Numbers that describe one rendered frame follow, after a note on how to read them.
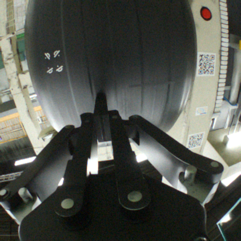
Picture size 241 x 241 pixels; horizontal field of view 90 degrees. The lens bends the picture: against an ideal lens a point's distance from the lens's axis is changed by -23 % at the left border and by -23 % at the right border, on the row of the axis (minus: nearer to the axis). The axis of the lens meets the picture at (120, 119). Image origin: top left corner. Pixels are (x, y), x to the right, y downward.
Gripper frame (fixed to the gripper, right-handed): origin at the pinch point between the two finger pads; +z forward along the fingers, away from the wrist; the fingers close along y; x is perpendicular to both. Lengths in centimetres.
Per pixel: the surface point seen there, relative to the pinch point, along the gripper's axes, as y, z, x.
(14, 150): -741, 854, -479
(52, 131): -36, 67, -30
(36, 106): -270, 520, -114
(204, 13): 30.8, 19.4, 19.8
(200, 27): 29.2, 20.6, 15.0
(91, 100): -1.4, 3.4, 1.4
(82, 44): -1.2, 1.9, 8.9
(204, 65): 30.8, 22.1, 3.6
